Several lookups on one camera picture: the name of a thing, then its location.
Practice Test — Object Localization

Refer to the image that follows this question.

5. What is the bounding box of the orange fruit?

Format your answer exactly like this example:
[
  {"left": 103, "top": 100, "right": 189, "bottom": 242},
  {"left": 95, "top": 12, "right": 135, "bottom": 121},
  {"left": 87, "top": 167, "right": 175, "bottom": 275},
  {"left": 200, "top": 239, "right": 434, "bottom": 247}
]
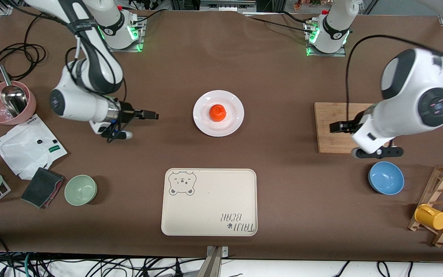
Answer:
[{"left": 209, "top": 104, "right": 227, "bottom": 122}]

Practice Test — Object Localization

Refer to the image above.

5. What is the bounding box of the white round plate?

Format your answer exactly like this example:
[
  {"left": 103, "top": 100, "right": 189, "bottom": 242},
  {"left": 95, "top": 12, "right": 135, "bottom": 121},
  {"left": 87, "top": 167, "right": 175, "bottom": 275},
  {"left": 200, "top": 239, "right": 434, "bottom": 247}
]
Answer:
[{"left": 193, "top": 90, "right": 245, "bottom": 137}]

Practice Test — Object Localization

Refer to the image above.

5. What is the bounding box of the wooden cutting board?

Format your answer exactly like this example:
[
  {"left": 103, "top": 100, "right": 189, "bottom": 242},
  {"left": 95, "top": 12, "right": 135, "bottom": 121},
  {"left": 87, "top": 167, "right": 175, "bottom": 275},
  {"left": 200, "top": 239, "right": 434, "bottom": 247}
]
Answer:
[{"left": 314, "top": 102, "right": 395, "bottom": 154}]

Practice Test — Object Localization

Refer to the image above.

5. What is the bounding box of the brown table mat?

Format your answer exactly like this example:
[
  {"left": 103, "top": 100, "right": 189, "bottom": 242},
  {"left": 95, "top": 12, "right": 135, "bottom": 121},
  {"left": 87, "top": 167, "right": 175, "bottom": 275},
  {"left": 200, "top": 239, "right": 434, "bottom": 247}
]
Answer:
[{"left": 0, "top": 7, "right": 443, "bottom": 262}]

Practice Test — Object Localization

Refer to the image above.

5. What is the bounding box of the blue bowl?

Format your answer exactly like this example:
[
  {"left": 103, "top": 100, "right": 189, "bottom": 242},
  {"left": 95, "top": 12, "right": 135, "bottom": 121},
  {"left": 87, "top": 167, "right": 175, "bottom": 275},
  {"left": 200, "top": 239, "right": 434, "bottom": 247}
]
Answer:
[{"left": 368, "top": 161, "right": 405, "bottom": 195}]

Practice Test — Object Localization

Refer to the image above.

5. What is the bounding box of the pale green bowl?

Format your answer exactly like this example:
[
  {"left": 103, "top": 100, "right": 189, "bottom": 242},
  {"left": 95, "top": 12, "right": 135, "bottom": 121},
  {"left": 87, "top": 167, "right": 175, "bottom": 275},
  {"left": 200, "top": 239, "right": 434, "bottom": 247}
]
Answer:
[{"left": 64, "top": 175, "right": 98, "bottom": 206}]

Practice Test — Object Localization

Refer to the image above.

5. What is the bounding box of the wooden cup rack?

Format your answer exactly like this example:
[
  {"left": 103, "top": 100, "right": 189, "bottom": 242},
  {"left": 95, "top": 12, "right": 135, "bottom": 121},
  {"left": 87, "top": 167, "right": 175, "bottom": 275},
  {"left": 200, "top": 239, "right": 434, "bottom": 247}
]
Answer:
[{"left": 408, "top": 163, "right": 443, "bottom": 247}]

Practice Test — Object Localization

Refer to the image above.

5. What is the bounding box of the beige bear print tray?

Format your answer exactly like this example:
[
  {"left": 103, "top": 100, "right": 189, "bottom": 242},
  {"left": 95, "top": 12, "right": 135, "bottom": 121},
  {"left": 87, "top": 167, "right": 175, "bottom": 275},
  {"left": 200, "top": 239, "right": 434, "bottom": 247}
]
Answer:
[{"left": 161, "top": 168, "right": 258, "bottom": 237}]

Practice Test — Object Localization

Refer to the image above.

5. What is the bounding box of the white plastic bag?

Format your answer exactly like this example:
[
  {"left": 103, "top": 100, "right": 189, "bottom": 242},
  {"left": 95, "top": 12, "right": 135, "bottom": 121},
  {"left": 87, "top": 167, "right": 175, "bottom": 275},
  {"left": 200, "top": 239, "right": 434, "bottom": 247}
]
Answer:
[{"left": 0, "top": 114, "right": 68, "bottom": 180}]

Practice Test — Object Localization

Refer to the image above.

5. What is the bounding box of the metal scoop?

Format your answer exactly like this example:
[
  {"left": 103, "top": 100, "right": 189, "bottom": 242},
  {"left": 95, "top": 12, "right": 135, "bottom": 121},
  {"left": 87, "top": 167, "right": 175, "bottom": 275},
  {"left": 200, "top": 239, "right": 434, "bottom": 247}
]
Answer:
[{"left": 0, "top": 65, "right": 28, "bottom": 117}]

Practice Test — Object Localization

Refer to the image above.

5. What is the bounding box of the dark grey folded cloth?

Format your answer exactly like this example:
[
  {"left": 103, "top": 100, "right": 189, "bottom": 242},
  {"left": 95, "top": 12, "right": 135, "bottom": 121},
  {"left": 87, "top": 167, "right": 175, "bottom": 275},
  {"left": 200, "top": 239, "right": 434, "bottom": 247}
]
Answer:
[{"left": 21, "top": 167, "right": 65, "bottom": 209}]

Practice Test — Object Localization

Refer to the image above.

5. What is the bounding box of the yellow mug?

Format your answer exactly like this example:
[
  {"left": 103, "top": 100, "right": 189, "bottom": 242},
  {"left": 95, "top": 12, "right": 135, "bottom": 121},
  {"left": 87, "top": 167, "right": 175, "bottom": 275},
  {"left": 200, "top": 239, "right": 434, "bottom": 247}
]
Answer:
[{"left": 414, "top": 204, "right": 443, "bottom": 230}]

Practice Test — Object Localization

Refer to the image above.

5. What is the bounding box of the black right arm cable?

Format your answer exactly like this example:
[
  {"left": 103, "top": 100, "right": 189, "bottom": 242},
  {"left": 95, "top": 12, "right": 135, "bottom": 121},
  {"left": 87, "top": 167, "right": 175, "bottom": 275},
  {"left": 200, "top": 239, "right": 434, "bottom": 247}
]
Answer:
[{"left": 65, "top": 37, "right": 128, "bottom": 127}]

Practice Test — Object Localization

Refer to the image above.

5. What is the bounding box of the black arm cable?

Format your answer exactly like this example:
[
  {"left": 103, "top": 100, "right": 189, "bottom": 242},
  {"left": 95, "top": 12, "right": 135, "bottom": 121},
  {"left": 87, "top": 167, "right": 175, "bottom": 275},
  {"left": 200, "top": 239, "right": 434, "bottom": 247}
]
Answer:
[
  {"left": 65, "top": 37, "right": 128, "bottom": 127},
  {"left": 345, "top": 35, "right": 443, "bottom": 118}
]

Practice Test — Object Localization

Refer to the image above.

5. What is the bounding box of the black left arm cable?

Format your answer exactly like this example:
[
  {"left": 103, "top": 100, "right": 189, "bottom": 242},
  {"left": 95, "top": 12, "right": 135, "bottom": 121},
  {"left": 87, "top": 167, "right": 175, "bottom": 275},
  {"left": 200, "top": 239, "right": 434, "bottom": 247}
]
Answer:
[{"left": 345, "top": 35, "right": 443, "bottom": 118}]

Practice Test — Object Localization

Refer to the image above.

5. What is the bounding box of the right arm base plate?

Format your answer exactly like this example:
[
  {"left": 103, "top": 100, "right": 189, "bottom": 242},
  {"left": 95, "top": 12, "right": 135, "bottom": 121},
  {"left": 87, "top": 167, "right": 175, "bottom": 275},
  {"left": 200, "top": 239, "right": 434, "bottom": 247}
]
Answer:
[{"left": 103, "top": 17, "right": 146, "bottom": 52}]

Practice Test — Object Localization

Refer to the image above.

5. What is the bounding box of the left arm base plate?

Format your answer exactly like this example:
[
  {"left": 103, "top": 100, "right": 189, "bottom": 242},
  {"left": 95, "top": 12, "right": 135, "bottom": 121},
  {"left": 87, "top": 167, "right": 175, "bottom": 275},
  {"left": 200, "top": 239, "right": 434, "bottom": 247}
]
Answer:
[{"left": 303, "top": 21, "right": 347, "bottom": 57}]

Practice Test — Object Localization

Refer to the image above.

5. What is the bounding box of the black base cable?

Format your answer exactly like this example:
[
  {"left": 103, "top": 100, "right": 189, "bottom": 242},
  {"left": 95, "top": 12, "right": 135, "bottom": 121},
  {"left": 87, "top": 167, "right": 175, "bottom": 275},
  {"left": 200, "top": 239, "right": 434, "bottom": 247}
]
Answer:
[
  {"left": 131, "top": 10, "right": 165, "bottom": 23},
  {"left": 245, "top": 15, "right": 312, "bottom": 34}
]

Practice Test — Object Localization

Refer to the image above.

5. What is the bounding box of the grey metal frame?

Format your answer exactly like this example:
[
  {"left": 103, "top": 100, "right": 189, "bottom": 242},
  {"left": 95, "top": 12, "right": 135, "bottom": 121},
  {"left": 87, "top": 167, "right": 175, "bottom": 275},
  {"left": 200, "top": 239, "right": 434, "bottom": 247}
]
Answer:
[{"left": 170, "top": 0, "right": 280, "bottom": 12}]

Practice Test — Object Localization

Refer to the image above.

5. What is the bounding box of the teal cable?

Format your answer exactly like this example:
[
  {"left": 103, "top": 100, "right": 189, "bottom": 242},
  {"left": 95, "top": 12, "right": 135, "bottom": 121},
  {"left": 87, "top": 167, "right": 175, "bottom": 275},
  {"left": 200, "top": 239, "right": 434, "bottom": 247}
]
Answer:
[{"left": 23, "top": 252, "right": 37, "bottom": 277}]

